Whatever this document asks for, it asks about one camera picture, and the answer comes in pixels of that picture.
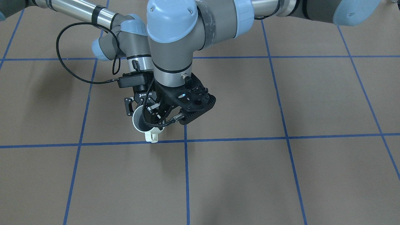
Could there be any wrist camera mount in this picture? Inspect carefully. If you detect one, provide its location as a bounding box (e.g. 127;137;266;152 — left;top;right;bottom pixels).
163;73;216;125

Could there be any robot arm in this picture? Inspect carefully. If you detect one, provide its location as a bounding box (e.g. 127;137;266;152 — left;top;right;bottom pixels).
1;0;139;124
142;0;380;127

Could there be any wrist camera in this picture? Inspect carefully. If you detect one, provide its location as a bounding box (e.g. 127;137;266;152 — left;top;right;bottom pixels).
117;71;154;88

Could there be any black braided cable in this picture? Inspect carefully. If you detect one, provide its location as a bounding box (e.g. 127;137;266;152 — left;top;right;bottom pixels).
56;22;122;84

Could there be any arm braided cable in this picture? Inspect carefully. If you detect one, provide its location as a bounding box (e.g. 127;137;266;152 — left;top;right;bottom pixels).
141;78;185;128

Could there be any white mug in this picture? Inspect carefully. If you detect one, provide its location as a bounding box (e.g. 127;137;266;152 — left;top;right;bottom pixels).
132;106;164;143

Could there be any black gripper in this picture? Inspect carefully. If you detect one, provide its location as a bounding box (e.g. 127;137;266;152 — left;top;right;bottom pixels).
124;84;156;116
144;94;180;125

